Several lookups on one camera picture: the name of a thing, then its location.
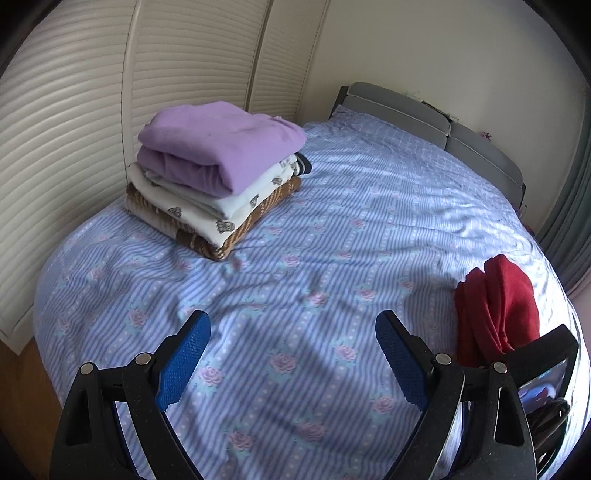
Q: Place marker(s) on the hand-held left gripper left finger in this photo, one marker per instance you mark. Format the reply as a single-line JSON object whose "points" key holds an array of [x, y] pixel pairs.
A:
{"points": [[184, 355]]}

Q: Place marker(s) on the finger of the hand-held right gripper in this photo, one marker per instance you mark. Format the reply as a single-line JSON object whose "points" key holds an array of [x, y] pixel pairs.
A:
{"points": [[549, 345]]}

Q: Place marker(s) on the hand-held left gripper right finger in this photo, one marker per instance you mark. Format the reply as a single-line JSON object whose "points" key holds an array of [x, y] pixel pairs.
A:
{"points": [[401, 355]]}

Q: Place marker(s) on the red cartoon print sweater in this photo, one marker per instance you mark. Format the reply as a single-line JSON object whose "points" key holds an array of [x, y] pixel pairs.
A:
{"points": [[498, 304]]}

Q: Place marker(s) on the grey-green curtain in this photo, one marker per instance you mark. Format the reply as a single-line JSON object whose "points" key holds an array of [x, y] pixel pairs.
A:
{"points": [[570, 212]]}

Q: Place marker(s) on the blue striped floral bedsheet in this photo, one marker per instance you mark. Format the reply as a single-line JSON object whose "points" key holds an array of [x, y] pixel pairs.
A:
{"points": [[346, 230]]}

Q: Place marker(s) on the folded white patterned garment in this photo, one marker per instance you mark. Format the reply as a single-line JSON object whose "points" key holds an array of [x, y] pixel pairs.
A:
{"points": [[231, 207]]}

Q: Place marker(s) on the folded brown striped garment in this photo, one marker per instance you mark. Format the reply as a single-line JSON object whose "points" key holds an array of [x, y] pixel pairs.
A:
{"points": [[258, 214]]}

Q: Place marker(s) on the folded purple garment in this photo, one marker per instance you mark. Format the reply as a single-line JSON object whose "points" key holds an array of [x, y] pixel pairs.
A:
{"points": [[217, 143]]}

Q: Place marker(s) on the grey padded headboard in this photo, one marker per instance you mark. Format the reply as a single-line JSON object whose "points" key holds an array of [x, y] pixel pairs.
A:
{"points": [[461, 138]]}

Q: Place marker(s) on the small items on headboard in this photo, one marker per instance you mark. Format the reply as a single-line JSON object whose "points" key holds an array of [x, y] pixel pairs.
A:
{"points": [[436, 108]]}

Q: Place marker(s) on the cream louvered wardrobe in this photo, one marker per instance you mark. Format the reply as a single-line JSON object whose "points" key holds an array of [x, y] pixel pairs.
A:
{"points": [[92, 115]]}

